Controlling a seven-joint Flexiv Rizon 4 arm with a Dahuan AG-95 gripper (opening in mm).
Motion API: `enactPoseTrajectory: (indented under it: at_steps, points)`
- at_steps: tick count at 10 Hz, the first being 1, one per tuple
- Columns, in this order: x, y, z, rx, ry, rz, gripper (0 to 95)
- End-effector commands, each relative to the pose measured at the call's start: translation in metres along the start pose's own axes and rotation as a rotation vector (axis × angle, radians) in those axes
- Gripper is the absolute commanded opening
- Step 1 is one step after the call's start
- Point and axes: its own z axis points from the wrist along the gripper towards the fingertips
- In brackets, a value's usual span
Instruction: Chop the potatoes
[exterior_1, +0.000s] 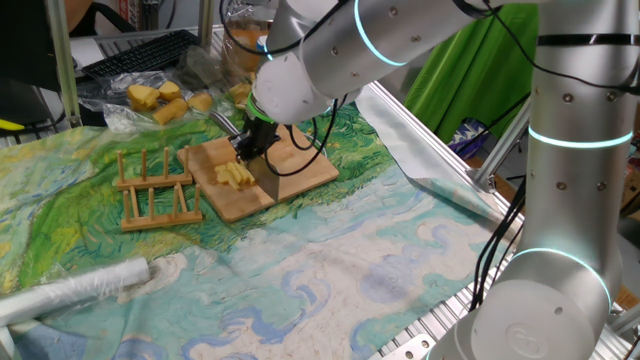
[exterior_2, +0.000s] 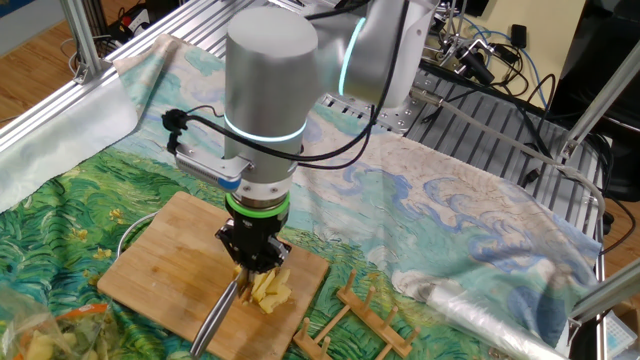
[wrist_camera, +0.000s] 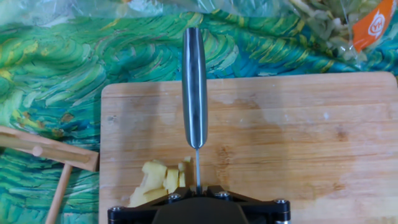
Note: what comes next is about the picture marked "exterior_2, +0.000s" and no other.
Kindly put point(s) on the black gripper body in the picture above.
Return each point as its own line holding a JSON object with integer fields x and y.
{"x": 257, "y": 237}

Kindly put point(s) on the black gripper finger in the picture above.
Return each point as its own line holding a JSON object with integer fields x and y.
{"x": 230, "y": 242}
{"x": 279, "y": 252}

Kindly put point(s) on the yellow potato chunk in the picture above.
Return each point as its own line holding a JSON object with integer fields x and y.
{"x": 237, "y": 272}

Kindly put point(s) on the steel cleaver knife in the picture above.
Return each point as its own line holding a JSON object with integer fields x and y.
{"x": 215, "y": 320}

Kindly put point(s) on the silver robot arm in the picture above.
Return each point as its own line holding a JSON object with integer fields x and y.
{"x": 270, "y": 75}

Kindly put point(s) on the yellow food block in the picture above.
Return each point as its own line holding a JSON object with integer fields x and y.
{"x": 261, "y": 287}

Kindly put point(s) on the bamboo cutting board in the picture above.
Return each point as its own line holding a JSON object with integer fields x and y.
{"x": 160, "y": 260}

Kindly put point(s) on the wooden peg rack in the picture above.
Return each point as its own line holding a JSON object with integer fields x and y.
{"x": 377, "y": 322}

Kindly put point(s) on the painted landscape tablecloth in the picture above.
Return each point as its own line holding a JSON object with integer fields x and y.
{"x": 425, "y": 210}

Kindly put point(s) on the plastic bag with orange label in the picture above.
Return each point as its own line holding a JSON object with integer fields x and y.
{"x": 75, "y": 330}

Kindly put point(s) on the plastic wrap roll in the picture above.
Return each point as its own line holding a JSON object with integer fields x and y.
{"x": 475, "y": 315}

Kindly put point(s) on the small yellow potato scrap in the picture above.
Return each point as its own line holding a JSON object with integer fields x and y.
{"x": 42, "y": 346}

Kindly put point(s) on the black red power strip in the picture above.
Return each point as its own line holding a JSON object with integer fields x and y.
{"x": 132, "y": 20}

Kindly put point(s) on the black power adapter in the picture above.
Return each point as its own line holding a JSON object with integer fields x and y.
{"x": 518, "y": 36}

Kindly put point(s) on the white perforated box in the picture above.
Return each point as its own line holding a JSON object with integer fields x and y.
{"x": 614, "y": 337}

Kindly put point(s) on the black computer tower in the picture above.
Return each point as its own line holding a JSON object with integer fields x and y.
{"x": 610, "y": 60}

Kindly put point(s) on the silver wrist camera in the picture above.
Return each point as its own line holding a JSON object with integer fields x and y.
{"x": 210, "y": 167}

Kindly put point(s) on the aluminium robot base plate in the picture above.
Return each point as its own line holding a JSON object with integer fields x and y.
{"x": 395, "y": 117}

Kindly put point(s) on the aluminium frame post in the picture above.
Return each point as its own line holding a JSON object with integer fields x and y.
{"x": 600, "y": 100}
{"x": 82, "y": 40}

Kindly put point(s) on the black clamp mount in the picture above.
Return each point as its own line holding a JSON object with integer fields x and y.
{"x": 475, "y": 65}

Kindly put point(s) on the aluminium frame beam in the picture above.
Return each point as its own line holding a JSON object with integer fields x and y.
{"x": 610, "y": 292}

